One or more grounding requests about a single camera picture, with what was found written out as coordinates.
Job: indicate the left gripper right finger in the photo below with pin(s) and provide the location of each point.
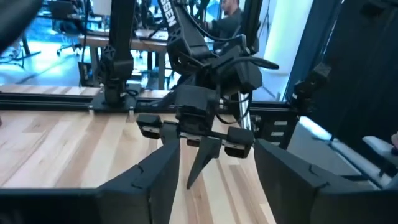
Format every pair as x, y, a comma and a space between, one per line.
311, 205

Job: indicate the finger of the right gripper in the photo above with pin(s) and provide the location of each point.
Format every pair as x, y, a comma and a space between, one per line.
170, 132
205, 152

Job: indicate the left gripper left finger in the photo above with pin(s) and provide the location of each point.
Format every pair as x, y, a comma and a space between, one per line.
124, 205

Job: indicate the silver aluminium bar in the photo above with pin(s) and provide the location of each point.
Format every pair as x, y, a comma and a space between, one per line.
245, 109

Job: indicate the grey padded armrest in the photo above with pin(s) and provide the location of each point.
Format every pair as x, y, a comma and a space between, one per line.
376, 144

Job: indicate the person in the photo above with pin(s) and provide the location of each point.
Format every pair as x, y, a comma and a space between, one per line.
230, 21

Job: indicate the black computer box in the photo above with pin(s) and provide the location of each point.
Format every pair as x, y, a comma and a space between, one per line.
85, 74

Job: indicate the dark partition panel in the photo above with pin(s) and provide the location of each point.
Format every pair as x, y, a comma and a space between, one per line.
357, 77

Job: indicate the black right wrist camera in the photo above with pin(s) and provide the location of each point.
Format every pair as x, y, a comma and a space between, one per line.
242, 77

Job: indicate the black corner bracket plate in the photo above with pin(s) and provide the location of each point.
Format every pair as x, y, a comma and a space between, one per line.
273, 130

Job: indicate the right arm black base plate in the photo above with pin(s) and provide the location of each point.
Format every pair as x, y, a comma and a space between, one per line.
99, 104

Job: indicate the black vertical frame post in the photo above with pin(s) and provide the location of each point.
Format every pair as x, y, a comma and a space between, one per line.
253, 25

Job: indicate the black aluminium table frame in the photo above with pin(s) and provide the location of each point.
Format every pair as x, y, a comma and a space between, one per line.
46, 104

